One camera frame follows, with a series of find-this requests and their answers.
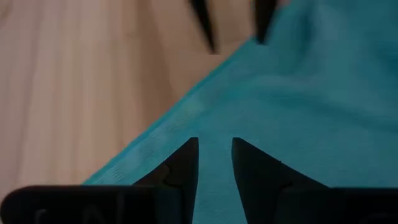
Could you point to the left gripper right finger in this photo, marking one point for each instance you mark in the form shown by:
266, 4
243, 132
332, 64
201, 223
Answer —
311, 205

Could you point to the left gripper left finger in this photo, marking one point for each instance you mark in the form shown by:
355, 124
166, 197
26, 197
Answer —
93, 205

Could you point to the blue microfiber towel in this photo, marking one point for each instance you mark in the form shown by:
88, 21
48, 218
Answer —
280, 109

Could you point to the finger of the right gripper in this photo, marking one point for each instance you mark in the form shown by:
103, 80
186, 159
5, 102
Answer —
263, 18
205, 21

